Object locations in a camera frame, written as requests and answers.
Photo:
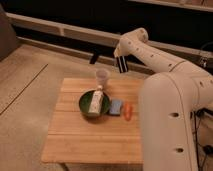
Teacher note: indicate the blue sponge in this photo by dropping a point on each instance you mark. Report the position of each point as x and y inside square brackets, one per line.
[115, 107]

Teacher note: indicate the dark green bowl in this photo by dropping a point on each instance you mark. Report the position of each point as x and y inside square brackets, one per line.
[85, 101]

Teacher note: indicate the orange carrot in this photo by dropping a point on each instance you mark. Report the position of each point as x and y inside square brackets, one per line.
[128, 111]

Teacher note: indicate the translucent ceramic cup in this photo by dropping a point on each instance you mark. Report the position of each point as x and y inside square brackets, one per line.
[102, 76]

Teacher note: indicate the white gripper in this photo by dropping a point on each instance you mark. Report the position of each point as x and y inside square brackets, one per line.
[117, 52]

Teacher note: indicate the black floor bracket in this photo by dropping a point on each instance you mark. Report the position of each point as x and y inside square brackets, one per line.
[94, 59]

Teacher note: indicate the wooden table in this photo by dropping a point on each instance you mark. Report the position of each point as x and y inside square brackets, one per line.
[106, 140]

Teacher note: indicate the white bottle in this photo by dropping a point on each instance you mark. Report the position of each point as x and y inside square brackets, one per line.
[96, 102]

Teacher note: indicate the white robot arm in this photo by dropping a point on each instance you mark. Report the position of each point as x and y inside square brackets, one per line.
[166, 99]

